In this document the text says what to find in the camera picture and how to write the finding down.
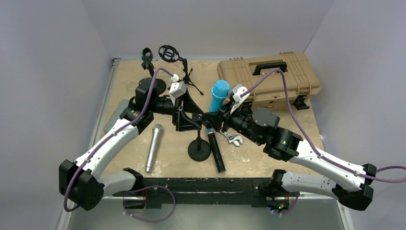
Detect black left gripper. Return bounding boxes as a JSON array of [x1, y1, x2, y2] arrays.
[[148, 88, 203, 131]]

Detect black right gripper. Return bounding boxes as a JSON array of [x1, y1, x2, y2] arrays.
[[203, 99, 263, 145]]

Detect black microphone with mesh head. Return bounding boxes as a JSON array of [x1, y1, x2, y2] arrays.
[[205, 129, 226, 173]]

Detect blue foam covered microphone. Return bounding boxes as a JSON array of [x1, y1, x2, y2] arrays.
[[209, 80, 230, 112]]

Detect silver mesh head microphone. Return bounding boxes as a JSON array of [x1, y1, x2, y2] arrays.
[[145, 124, 164, 173]]

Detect black round base mic stand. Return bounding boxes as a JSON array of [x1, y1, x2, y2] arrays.
[[141, 47, 166, 94]]

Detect black tripod shock mount stand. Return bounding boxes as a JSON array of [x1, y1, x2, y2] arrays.
[[158, 45, 204, 96]]

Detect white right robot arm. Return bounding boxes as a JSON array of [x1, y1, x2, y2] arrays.
[[202, 106, 376, 211]]

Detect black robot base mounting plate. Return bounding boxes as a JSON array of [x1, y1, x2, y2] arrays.
[[113, 177, 296, 208]]

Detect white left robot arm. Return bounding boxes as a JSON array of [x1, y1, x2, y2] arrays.
[[59, 78, 203, 212]]

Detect tan plastic tool case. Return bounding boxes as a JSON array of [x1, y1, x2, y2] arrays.
[[217, 52, 321, 111]]

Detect red handled adjustable wrench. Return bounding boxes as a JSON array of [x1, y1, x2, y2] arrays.
[[219, 130, 244, 147]]

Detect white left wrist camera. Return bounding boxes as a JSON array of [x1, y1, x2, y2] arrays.
[[169, 74, 187, 105]]

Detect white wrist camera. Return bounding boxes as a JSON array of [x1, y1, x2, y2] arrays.
[[169, 74, 187, 105], [228, 83, 250, 114]]

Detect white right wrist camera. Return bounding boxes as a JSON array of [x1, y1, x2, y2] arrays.
[[228, 83, 250, 114]]

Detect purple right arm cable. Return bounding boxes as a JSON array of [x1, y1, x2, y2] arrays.
[[241, 68, 406, 217]]

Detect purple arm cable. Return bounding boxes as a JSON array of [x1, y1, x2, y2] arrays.
[[63, 67, 176, 223], [241, 68, 406, 217]]

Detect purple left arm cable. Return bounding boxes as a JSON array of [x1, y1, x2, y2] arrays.
[[63, 67, 176, 223]]

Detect aluminium table frame rails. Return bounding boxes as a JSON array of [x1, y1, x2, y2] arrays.
[[55, 58, 121, 230]]

